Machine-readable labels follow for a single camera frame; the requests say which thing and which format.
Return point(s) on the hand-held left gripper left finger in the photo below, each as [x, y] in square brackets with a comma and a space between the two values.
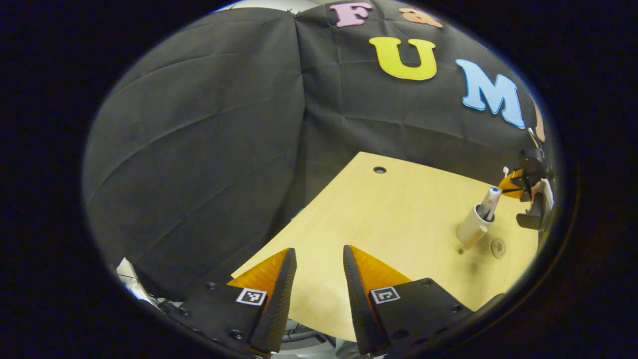
[276, 309]

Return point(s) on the white toothpaste tube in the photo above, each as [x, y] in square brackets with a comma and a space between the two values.
[491, 199]

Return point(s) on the white cup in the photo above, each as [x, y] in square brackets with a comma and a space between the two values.
[471, 227]

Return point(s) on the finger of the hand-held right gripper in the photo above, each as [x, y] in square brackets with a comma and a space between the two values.
[512, 184]

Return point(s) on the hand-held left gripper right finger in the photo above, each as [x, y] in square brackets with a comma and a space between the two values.
[356, 309]

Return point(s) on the black backdrop cloth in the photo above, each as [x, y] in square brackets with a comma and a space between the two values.
[209, 149]

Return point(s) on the round wooden coaster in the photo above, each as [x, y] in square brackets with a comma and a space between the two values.
[498, 248]

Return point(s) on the white plastic object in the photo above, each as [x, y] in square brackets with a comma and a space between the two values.
[130, 279]

